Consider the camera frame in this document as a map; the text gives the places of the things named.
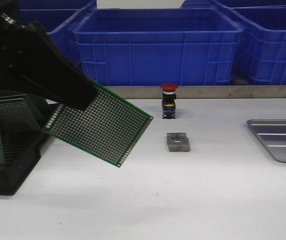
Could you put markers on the red emergency stop button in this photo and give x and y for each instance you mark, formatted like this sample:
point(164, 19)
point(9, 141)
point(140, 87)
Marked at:
point(168, 100)

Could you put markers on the centre blue plastic crate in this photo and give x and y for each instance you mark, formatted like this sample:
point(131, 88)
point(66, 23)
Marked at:
point(149, 47)

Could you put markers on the blue plastic crate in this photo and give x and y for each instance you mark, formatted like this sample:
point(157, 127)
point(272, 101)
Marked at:
point(149, 47)
point(59, 25)
point(261, 53)

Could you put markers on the grey metal clamp block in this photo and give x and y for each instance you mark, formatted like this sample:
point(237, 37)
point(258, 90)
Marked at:
point(178, 142)

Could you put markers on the far right blue crate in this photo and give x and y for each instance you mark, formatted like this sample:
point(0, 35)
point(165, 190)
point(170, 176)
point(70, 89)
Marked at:
point(225, 4)

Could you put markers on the left blue plastic crate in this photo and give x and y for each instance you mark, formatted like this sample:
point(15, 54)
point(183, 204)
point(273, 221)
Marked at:
point(59, 25)

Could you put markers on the far left blue crate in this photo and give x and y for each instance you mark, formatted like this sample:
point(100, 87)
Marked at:
point(57, 4)

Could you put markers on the green perforated circuit board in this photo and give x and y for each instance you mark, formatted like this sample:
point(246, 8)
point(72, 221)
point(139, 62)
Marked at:
point(108, 129)

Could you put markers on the black slotted board rack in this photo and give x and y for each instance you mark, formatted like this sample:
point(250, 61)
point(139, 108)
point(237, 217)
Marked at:
point(22, 151)

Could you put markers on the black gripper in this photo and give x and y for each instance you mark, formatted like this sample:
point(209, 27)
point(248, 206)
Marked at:
point(44, 70)

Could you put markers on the right blue plastic crate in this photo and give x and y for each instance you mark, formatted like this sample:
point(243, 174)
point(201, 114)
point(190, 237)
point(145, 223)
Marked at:
point(261, 53)

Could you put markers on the silver metal tray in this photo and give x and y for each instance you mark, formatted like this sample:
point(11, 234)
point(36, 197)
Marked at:
point(271, 133)

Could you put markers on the green circuit board front row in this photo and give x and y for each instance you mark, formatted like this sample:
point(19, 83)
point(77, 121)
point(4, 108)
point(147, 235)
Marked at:
point(16, 116)

